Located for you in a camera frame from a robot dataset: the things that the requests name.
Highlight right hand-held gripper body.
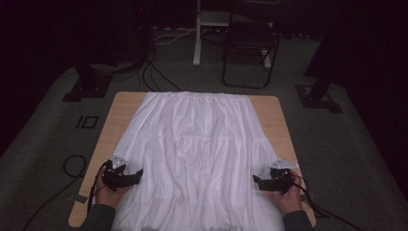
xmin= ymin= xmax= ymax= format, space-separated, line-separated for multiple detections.
xmin=267 ymin=157 xmax=300 ymax=195

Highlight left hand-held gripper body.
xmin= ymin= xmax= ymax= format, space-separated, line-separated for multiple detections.
xmin=101 ymin=155 xmax=133 ymax=193

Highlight white skirt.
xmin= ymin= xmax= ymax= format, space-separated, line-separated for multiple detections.
xmin=110 ymin=90 xmax=287 ymax=231

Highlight person's right hand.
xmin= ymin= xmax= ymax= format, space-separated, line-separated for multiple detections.
xmin=265 ymin=168 xmax=304 ymax=215

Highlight person's left hand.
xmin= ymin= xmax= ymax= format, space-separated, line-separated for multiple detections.
xmin=94 ymin=172 xmax=130 ymax=210

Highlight black square stand base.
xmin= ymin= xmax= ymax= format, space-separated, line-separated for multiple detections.
xmin=62 ymin=63 xmax=114 ymax=103

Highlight round grey stand base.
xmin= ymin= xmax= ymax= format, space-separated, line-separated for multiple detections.
xmin=88 ymin=59 xmax=144 ymax=77

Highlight dark equipment stand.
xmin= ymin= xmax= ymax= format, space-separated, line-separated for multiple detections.
xmin=95 ymin=0 xmax=156 ymax=66

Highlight black folding chair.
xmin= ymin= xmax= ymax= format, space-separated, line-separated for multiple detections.
xmin=221 ymin=0 xmax=282 ymax=90

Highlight left hand-held gripper black cable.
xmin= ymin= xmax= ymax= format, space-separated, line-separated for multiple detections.
xmin=86 ymin=160 xmax=111 ymax=216

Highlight hand-held gripper black cable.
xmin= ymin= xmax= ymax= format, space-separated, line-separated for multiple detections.
xmin=86 ymin=160 xmax=111 ymax=216
xmin=290 ymin=172 xmax=367 ymax=231

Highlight right hand-held gripper black cable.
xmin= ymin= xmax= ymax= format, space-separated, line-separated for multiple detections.
xmin=290 ymin=172 xmax=367 ymax=231

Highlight looped black floor cable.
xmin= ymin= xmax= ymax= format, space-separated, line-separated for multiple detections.
xmin=21 ymin=154 xmax=89 ymax=231

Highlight black stand with base plate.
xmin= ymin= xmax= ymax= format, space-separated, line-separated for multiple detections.
xmin=293 ymin=0 xmax=344 ymax=115

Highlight black floor cables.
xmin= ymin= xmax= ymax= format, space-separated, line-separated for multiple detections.
xmin=137 ymin=47 xmax=185 ymax=94

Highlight white floor cable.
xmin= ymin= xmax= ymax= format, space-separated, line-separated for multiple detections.
xmin=153 ymin=28 xmax=197 ymax=46

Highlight white desk frame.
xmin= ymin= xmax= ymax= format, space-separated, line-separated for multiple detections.
xmin=192 ymin=0 xmax=273 ymax=70

